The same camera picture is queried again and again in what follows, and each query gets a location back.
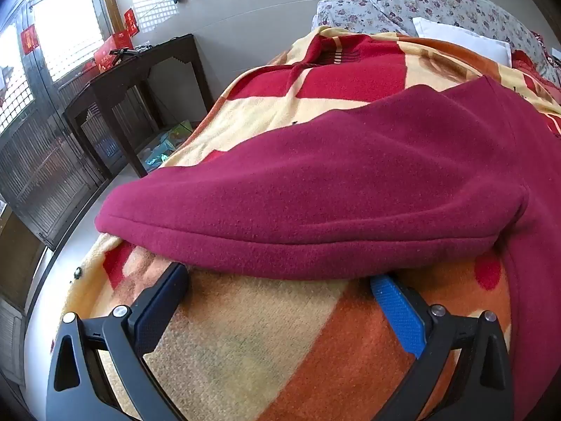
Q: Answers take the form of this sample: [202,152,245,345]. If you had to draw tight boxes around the colourful boxes under table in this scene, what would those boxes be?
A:
[138,120,194,172]

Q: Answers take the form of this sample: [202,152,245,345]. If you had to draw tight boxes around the small floral pillow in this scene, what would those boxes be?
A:
[312,0,410,36]

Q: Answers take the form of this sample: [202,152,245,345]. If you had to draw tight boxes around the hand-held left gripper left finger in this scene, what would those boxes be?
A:
[46,262,190,421]

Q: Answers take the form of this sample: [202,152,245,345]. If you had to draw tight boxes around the large floral pillow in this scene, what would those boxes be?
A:
[365,0,549,76]

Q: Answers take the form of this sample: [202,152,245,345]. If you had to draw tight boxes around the maroon fleece garment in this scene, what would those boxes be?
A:
[94,74,561,421]

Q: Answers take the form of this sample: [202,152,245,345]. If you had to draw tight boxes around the dark wooden slatted door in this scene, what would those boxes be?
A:
[0,9,111,250]

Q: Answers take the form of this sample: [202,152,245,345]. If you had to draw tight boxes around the red gift box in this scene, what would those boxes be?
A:
[93,32,133,72]

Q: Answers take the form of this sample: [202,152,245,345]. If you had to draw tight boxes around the dark wooden side table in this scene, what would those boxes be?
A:
[62,34,214,179]

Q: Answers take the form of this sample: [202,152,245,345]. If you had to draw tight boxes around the red orange cream printed blanket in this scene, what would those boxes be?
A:
[66,25,561,421]

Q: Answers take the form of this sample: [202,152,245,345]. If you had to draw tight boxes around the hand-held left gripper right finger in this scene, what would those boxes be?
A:
[369,274,514,421]

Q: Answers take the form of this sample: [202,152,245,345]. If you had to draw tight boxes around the red lace pillow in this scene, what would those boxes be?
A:
[511,31,561,94]

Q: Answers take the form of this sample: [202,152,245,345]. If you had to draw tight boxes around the white pillow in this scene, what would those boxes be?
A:
[412,16,513,66]

